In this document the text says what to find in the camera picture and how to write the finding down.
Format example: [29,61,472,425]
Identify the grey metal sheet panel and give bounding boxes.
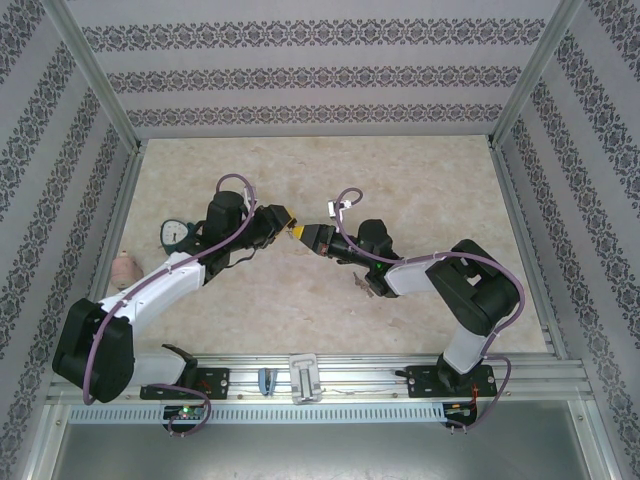
[49,399,614,480]

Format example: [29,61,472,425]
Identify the aluminium frame post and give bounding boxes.
[487,0,596,151]
[42,0,145,154]

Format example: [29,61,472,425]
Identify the aluminium side rail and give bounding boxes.
[487,139,574,361]
[69,139,146,361]

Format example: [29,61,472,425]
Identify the blue clip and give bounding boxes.
[257,367,277,398]

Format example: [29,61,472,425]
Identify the teal dial scale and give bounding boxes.
[159,218,201,256]

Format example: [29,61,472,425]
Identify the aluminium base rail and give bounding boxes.
[47,351,595,401]

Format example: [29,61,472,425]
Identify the grey white clamp bracket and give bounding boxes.
[288,352,322,406]

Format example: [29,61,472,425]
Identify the aluminium frame bar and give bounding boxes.
[19,399,69,480]
[569,399,624,480]

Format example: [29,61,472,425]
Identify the thin black cable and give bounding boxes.
[222,247,264,271]

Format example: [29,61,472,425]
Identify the silver key bunch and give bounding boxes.
[351,272,376,300]

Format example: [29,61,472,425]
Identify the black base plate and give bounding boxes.
[138,366,232,401]
[405,363,497,400]

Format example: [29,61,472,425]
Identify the small circuit board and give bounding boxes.
[163,403,209,422]
[443,401,477,420]

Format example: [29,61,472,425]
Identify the white slotted cable duct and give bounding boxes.
[67,402,447,425]

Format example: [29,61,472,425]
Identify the pink plastic bottle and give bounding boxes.
[110,252,145,291]

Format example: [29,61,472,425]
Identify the purple cable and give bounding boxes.
[335,187,526,435]
[82,173,259,440]

